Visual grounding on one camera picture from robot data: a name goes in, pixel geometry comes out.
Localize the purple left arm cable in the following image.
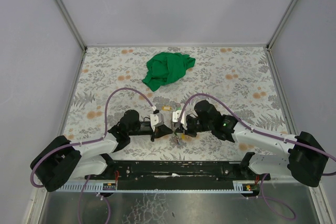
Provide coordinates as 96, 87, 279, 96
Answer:
30, 87, 160, 188

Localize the aluminium frame post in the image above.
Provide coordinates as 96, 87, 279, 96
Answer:
266, 0, 300, 51
54, 0, 87, 51

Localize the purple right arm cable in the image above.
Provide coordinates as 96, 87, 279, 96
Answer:
180, 93, 336, 221

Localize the aluminium frame left post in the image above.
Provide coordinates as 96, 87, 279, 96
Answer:
54, 0, 87, 51

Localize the floral patterned table mat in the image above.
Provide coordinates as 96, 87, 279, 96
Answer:
58, 46, 297, 162

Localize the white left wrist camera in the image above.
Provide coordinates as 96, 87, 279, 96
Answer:
150, 110, 164, 131

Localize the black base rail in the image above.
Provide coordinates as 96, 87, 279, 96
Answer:
90, 161, 263, 191

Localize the yellow tag key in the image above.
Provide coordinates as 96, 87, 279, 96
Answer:
162, 106, 172, 111

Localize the grey slotted cable duct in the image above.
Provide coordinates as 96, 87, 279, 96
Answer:
57, 181, 117, 193

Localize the aluminium frame right post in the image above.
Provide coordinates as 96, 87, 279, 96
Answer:
266, 0, 300, 51

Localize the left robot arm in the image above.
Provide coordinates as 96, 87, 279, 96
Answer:
30, 110, 173, 192

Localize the yellow-handled metal key organizer ring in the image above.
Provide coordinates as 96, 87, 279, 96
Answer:
169, 124, 188, 146

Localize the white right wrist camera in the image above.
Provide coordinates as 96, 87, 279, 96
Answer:
172, 110, 187, 130

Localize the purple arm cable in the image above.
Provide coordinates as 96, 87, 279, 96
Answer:
180, 93, 336, 221
30, 87, 160, 188

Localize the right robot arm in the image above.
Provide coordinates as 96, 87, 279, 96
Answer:
178, 100, 328, 187

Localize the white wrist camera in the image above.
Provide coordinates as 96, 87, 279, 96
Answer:
150, 110, 164, 131
172, 110, 187, 130

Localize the crumpled green cloth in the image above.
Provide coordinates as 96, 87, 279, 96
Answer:
142, 52, 196, 92

